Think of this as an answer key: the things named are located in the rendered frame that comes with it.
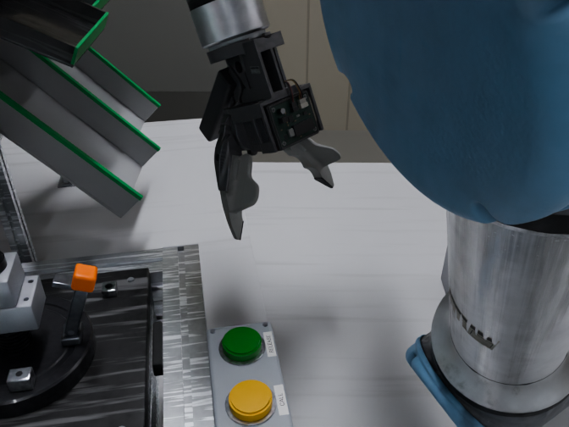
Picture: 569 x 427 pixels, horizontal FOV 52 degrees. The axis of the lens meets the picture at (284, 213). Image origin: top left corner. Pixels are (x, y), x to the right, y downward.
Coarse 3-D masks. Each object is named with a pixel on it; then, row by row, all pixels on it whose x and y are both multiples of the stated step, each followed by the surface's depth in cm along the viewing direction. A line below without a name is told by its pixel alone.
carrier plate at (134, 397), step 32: (96, 288) 66; (128, 288) 66; (96, 320) 61; (128, 320) 61; (96, 352) 58; (128, 352) 58; (96, 384) 55; (128, 384) 55; (32, 416) 52; (64, 416) 52; (96, 416) 52; (128, 416) 52
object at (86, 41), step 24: (0, 0) 66; (24, 0) 69; (48, 0) 70; (72, 0) 70; (0, 24) 59; (24, 24) 64; (48, 24) 67; (72, 24) 69; (96, 24) 67; (48, 48) 61; (72, 48) 61
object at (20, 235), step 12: (0, 144) 66; (0, 156) 66; (0, 168) 66; (0, 180) 67; (12, 180) 69; (60, 180) 105; (0, 192) 68; (12, 192) 69; (0, 204) 68; (12, 204) 69; (0, 216) 69; (12, 216) 70; (12, 228) 71; (24, 228) 72; (12, 240) 71; (24, 240) 72; (24, 252) 73
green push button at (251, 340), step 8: (240, 328) 60; (248, 328) 60; (224, 336) 59; (232, 336) 59; (240, 336) 59; (248, 336) 59; (256, 336) 59; (224, 344) 58; (232, 344) 58; (240, 344) 58; (248, 344) 58; (256, 344) 58; (224, 352) 58; (232, 352) 58; (240, 352) 57; (248, 352) 58; (256, 352) 58; (240, 360) 58
